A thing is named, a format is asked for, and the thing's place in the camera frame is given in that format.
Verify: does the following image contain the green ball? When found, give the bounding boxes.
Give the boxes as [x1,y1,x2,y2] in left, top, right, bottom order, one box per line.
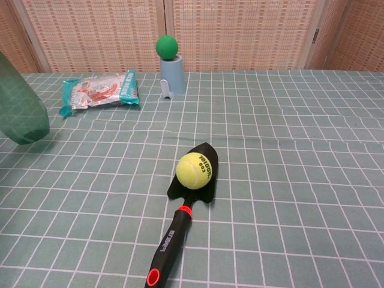
[155,35,179,61]

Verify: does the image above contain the green checked tablecloth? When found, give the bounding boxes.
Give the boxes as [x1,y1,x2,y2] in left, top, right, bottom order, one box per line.
[0,69,384,288]

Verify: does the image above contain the black garden trowel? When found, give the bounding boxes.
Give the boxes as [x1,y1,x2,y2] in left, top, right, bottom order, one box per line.
[146,142,220,288]

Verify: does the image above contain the small white hook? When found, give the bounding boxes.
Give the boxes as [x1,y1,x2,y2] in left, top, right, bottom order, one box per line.
[160,79,175,100]

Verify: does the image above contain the teal snack packet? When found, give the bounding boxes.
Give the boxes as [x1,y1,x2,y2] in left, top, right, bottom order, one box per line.
[58,68,141,118]

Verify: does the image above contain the green transparent spray bottle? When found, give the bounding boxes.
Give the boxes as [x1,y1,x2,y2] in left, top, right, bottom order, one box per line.
[0,50,50,145]

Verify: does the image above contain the light blue cup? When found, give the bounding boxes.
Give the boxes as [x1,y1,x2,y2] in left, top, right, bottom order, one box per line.
[160,55,186,95]

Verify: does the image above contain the yellow tennis ball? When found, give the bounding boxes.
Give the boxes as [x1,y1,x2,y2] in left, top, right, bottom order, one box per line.
[175,152,212,190]

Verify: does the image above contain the woven bamboo folding screen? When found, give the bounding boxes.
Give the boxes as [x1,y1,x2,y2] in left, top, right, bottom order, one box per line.
[0,0,384,76]

